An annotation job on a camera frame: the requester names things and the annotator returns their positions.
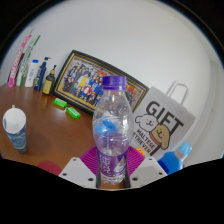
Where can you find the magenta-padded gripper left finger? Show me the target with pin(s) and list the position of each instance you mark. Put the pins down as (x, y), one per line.
(78, 170)

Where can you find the small colourful snack packet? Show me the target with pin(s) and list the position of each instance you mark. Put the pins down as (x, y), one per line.
(140, 152)

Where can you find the white and blue mug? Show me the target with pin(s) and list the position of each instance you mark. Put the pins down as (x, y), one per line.
(16, 133)

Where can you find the small green packet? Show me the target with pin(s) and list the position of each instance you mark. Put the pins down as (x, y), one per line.
(73, 112)
(60, 102)

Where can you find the clear purple-capped water bottle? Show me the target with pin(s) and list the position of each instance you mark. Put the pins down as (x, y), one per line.
(112, 133)

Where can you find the flat round red coaster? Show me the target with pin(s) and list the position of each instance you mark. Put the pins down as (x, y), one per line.
(50, 167)

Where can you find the framed group photo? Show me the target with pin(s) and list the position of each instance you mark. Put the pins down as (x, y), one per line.
(80, 80)

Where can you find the white paper gift bag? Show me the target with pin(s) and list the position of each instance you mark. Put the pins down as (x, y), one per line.
(166, 113)

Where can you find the blue detergent bottle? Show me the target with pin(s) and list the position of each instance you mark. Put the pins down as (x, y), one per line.
(171, 161)

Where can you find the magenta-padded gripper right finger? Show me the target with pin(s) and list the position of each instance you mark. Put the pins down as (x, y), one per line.
(146, 168)

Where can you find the white plastic bottle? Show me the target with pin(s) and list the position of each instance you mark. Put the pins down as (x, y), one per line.
(31, 75)

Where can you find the tall pink and white box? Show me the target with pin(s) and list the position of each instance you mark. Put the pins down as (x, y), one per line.
(18, 63)

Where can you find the dark blue pump bottle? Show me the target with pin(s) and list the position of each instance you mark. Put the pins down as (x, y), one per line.
(40, 76)

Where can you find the tall white and green box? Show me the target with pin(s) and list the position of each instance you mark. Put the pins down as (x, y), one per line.
(27, 60)

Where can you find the amber pump bottle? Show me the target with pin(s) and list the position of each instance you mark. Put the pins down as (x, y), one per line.
(48, 83)

